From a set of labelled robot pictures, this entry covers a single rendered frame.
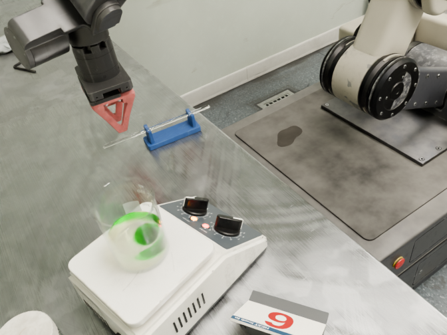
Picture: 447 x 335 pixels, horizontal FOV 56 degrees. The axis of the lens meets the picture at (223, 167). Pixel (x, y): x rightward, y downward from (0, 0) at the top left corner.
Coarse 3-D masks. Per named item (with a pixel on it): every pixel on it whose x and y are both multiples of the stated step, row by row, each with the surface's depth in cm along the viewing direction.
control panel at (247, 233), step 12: (168, 204) 55; (180, 204) 55; (180, 216) 52; (192, 216) 53; (204, 216) 54; (216, 216) 55; (204, 228) 51; (216, 240) 49; (228, 240) 49; (240, 240) 50
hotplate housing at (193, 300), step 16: (256, 240) 51; (224, 256) 47; (240, 256) 49; (256, 256) 52; (208, 272) 45; (224, 272) 47; (240, 272) 50; (80, 288) 46; (192, 288) 44; (208, 288) 46; (224, 288) 49; (96, 304) 44; (176, 304) 43; (192, 304) 45; (208, 304) 47; (112, 320) 42; (160, 320) 42; (176, 320) 43; (192, 320) 46
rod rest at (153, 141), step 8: (192, 120) 74; (144, 128) 73; (168, 128) 76; (176, 128) 76; (184, 128) 75; (192, 128) 75; (200, 128) 76; (152, 136) 72; (160, 136) 74; (168, 136) 74; (176, 136) 74; (184, 136) 75; (152, 144) 73; (160, 144) 73
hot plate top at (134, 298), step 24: (168, 216) 49; (96, 240) 48; (192, 240) 46; (72, 264) 46; (96, 264) 45; (168, 264) 44; (192, 264) 44; (96, 288) 43; (120, 288) 42; (144, 288) 42; (168, 288) 42; (120, 312) 40; (144, 312) 40
